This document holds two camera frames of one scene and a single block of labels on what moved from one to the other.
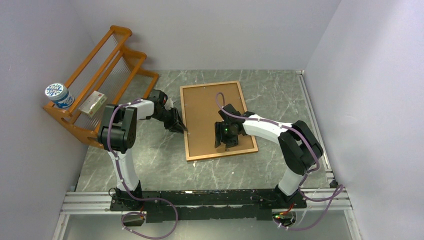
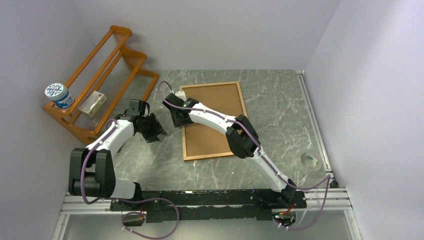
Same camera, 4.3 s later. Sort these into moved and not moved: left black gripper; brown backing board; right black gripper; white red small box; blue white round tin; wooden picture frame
Moved: left black gripper; right black gripper
Not moved: white red small box; blue white round tin; wooden picture frame; brown backing board
